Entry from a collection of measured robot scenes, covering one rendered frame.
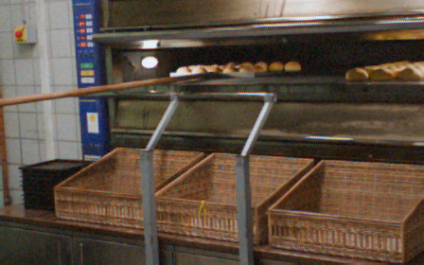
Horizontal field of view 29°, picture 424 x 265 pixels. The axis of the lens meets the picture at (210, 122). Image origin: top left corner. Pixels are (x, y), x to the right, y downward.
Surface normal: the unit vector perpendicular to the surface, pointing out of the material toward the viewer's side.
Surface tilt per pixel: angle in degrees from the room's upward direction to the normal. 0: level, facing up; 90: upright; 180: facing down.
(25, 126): 90
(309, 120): 70
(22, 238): 90
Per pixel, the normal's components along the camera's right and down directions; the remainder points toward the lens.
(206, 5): -0.57, -0.23
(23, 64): -0.58, 0.12
